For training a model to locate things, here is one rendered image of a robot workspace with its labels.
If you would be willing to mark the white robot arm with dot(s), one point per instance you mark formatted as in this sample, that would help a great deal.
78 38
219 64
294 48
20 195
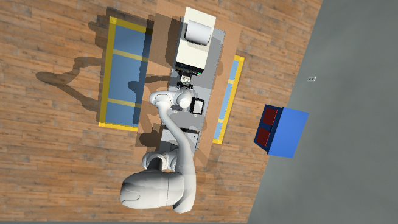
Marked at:
153 188

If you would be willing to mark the white cylinder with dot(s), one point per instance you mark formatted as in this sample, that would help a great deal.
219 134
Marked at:
198 33

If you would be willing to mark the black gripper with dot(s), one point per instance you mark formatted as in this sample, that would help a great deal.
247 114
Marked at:
180 85

